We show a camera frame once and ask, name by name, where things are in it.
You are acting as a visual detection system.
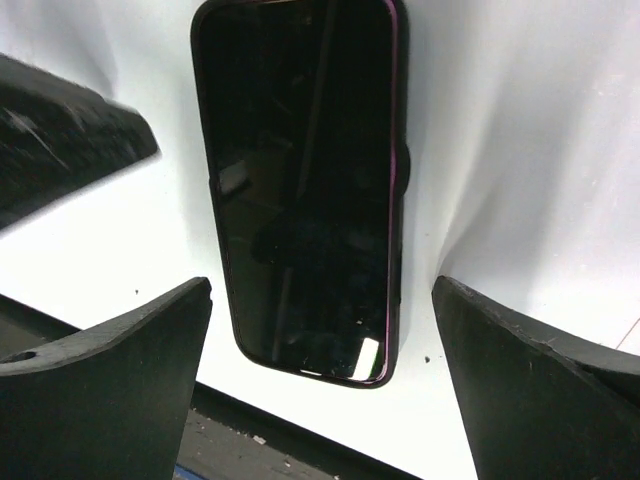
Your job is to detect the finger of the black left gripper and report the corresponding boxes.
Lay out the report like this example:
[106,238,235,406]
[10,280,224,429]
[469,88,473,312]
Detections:
[1,56,159,227]

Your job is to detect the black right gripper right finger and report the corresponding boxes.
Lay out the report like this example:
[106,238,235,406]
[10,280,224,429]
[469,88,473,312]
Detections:
[432,276,639,479]

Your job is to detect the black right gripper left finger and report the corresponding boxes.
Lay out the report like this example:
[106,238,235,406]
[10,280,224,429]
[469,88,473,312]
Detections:
[1,277,212,479]

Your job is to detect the pink-edged black phone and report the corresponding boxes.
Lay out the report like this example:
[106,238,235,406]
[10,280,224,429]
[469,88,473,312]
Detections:
[197,0,404,384]

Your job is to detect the black phone case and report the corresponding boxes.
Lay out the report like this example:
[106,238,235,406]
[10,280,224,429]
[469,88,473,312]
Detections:
[189,0,414,391]

